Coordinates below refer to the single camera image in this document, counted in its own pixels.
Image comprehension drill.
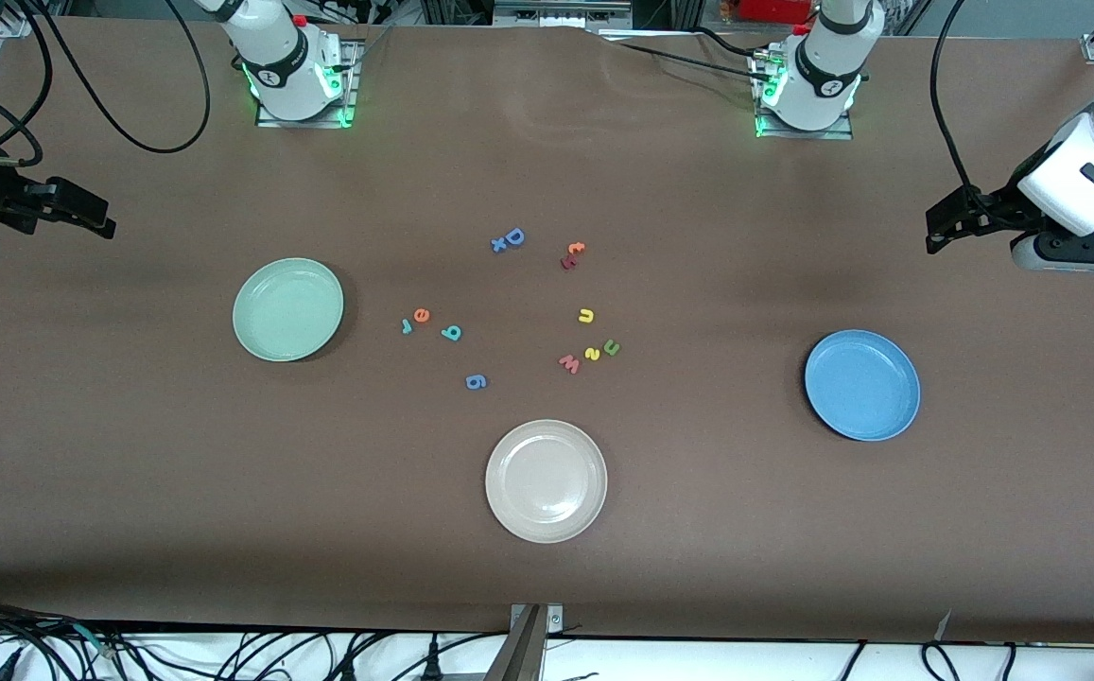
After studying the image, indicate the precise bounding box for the beige round plate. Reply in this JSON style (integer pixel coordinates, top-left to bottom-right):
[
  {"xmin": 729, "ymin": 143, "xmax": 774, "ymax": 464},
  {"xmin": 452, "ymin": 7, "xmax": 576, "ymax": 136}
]
[{"xmin": 485, "ymin": 419, "xmax": 608, "ymax": 545}]

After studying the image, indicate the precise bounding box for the blue round plate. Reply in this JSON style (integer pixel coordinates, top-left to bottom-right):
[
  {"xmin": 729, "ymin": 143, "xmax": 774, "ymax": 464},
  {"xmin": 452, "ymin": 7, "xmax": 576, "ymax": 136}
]
[{"xmin": 804, "ymin": 329, "xmax": 922, "ymax": 443}]

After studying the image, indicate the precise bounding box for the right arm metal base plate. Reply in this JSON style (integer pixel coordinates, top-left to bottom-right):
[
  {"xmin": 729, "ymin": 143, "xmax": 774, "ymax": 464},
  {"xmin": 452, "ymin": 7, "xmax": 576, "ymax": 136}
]
[{"xmin": 255, "ymin": 38, "xmax": 359, "ymax": 129}]

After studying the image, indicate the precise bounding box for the red box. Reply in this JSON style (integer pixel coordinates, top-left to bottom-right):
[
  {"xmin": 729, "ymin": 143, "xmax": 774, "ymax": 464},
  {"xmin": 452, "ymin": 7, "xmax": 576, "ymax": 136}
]
[{"xmin": 734, "ymin": 0, "xmax": 817, "ymax": 25}]

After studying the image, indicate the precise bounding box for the black floor cable loop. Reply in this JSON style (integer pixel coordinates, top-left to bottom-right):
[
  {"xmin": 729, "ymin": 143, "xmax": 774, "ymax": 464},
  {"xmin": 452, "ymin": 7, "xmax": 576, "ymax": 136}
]
[{"xmin": 920, "ymin": 641, "xmax": 962, "ymax": 681}]

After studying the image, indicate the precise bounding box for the metal table edge bracket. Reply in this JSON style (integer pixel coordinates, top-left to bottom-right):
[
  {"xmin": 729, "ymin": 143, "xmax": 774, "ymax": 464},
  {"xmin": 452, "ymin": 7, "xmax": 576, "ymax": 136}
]
[{"xmin": 485, "ymin": 603, "xmax": 564, "ymax": 681}]

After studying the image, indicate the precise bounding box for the pale green round plate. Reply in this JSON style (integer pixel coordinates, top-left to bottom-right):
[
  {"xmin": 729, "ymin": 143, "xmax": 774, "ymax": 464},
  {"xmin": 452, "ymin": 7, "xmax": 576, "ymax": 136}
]
[{"xmin": 232, "ymin": 257, "xmax": 345, "ymax": 363}]

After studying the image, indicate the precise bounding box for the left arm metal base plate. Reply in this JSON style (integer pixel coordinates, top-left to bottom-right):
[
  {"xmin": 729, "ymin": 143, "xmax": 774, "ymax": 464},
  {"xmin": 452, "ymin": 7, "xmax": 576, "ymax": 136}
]
[{"xmin": 753, "ymin": 47, "xmax": 855, "ymax": 141}]

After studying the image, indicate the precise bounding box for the grey metal equipment box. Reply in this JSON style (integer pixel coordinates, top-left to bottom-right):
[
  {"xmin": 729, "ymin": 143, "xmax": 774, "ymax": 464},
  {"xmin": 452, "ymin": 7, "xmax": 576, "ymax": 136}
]
[{"xmin": 493, "ymin": 0, "xmax": 634, "ymax": 29}]

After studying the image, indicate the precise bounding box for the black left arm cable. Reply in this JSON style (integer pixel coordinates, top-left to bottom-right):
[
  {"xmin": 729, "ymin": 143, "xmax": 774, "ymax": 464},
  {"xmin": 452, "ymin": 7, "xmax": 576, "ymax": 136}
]
[{"xmin": 929, "ymin": 0, "xmax": 982, "ymax": 195}]

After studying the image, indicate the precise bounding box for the thin black table cable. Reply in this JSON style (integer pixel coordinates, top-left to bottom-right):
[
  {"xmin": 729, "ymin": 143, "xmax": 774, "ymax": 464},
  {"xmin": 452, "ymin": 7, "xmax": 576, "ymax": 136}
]
[
  {"xmin": 615, "ymin": 42, "xmax": 773, "ymax": 83},
  {"xmin": 693, "ymin": 26, "xmax": 776, "ymax": 61}
]

